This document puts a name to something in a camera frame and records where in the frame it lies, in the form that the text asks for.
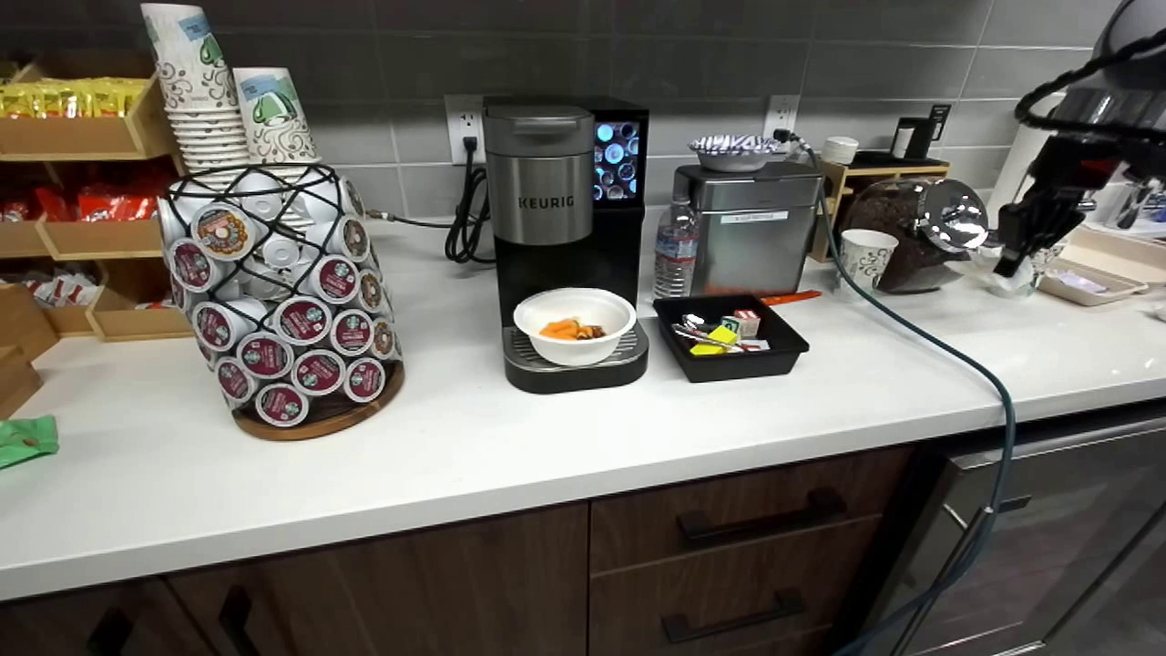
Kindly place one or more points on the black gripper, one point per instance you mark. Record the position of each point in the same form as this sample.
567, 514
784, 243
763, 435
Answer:
1071, 185

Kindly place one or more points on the white tissue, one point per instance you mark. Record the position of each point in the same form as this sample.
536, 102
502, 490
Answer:
1001, 283

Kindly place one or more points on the silver black Franka robot arm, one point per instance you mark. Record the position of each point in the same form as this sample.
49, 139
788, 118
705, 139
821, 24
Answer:
1125, 94

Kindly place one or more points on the white ceramic bowl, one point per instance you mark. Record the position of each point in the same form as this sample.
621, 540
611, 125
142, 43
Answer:
572, 348

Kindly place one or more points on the beige flat tray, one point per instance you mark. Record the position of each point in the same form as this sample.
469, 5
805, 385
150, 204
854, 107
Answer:
1095, 283

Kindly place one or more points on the chrome sink faucet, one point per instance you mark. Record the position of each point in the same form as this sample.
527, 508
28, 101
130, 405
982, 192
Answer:
1146, 202

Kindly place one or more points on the wooden counter rack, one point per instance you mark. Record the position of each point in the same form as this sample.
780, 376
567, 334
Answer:
893, 173

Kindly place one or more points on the black stand device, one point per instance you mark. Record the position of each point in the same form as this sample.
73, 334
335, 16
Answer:
920, 134

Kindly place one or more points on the patterned paper cup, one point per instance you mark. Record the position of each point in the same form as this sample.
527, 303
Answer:
870, 255

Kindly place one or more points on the small white cup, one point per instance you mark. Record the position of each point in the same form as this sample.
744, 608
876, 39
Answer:
838, 150

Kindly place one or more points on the orange pen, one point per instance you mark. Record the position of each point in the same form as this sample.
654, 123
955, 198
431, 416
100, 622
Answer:
792, 297

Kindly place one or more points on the black plastic tray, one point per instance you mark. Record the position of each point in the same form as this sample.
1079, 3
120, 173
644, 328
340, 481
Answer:
778, 348

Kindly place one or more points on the silver metal box appliance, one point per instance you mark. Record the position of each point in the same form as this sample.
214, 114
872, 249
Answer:
752, 239

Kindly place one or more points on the dark dishwasher front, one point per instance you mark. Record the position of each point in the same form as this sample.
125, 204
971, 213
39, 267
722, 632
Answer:
1070, 521

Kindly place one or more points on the pink sweetener packet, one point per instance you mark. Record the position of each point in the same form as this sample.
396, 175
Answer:
744, 322

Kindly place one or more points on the silver foil dish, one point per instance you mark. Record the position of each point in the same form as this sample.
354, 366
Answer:
729, 150

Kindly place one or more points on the yellow sweetener packet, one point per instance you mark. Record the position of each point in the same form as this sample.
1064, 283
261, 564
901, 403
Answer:
714, 337

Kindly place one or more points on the grey white creamer cup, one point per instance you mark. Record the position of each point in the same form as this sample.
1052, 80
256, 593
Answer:
691, 325

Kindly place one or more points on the clear plastic water bottle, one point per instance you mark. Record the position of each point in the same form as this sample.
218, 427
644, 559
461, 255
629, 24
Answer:
676, 255

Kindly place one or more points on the brown wooden drawer front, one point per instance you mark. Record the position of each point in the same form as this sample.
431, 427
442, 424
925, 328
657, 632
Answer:
740, 493
729, 586

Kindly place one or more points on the orange snack pieces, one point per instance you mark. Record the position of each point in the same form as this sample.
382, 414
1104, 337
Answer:
572, 328

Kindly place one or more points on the black silver Keurig coffee machine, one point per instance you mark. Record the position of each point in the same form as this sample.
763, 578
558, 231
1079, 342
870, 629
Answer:
542, 185

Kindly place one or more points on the brown wooden cabinet door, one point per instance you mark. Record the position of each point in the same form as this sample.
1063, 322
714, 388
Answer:
425, 587
49, 625

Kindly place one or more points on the short printed paper cup stack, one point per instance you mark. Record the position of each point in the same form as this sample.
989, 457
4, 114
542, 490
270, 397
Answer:
276, 114

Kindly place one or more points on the brown label coffee pod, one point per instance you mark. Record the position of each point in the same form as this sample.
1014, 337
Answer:
222, 231

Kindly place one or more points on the tall stack paper cups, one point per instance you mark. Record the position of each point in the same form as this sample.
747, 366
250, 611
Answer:
195, 73

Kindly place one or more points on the red snack packets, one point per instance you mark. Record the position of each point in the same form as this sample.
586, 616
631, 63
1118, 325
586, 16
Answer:
111, 202

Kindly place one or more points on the wooden snack shelf organizer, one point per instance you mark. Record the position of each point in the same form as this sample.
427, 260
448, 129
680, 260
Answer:
86, 135

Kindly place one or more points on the white snack packets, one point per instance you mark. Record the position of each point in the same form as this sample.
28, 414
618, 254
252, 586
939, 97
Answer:
68, 289

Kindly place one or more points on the yellow snack packets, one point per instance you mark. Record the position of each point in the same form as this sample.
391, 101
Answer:
73, 97

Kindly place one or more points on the green packet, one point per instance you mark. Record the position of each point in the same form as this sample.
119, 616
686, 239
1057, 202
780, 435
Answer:
22, 440

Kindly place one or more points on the white wall power outlet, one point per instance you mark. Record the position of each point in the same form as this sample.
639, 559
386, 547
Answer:
464, 123
780, 114

